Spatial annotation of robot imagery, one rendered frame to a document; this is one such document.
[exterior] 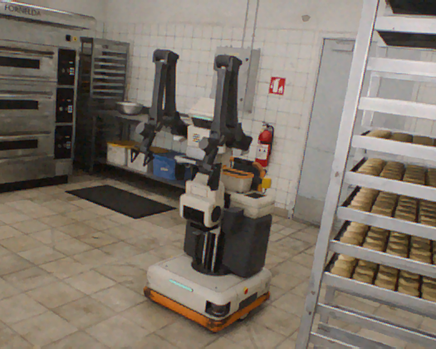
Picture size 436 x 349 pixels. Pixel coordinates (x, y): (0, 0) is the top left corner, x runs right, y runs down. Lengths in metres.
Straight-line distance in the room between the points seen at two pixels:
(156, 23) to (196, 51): 0.80
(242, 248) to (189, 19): 3.94
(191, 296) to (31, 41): 3.52
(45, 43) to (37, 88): 0.50
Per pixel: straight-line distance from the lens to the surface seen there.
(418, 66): 1.17
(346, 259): 1.41
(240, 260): 3.00
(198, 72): 6.12
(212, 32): 6.05
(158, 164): 5.72
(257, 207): 2.86
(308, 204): 5.44
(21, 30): 5.36
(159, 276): 3.01
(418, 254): 1.30
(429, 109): 1.17
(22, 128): 5.44
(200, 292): 2.83
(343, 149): 1.15
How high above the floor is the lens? 1.53
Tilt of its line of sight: 16 degrees down
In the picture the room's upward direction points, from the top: 6 degrees clockwise
